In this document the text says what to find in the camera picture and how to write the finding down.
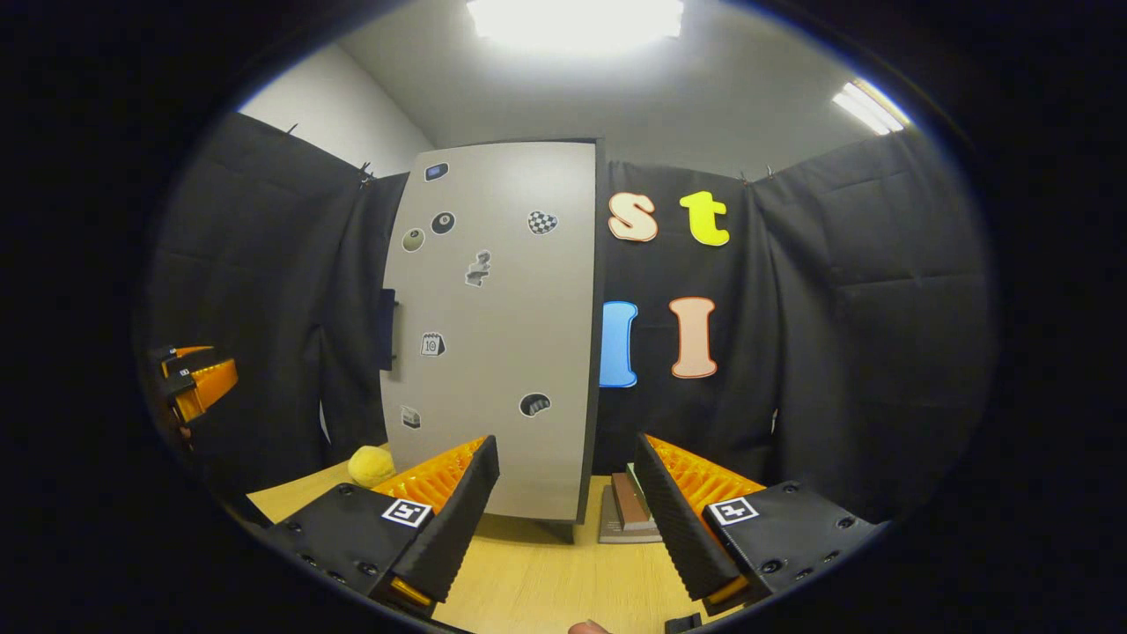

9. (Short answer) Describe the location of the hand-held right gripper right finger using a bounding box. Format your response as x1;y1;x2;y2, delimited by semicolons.
634;431;881;619

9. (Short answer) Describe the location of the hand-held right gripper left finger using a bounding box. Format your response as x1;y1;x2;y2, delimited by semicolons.
262;435;501;617

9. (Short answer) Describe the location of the black door handle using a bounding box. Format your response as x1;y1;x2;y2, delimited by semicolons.
378;288;400;372

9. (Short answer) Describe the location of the grey cabinet door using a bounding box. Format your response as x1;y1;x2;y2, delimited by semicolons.
379;143;599;523

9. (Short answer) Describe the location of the green book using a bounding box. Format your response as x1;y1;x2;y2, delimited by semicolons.
626;463;653;520

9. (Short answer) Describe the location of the brown book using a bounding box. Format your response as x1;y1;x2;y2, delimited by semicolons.
611;473;658;533

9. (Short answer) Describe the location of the grey book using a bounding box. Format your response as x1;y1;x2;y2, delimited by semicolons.
599;484;664;545

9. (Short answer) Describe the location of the yellow potato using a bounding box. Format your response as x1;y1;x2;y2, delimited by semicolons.
347;445;398;489

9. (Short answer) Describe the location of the black backdrop cloth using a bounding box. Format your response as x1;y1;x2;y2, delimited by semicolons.
132;110;1001;526

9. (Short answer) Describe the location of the narrow ceiling light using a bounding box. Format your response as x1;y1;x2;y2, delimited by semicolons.
831;79;913;137

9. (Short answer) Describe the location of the large ceiling light panel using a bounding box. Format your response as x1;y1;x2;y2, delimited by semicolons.
465;0;686;43

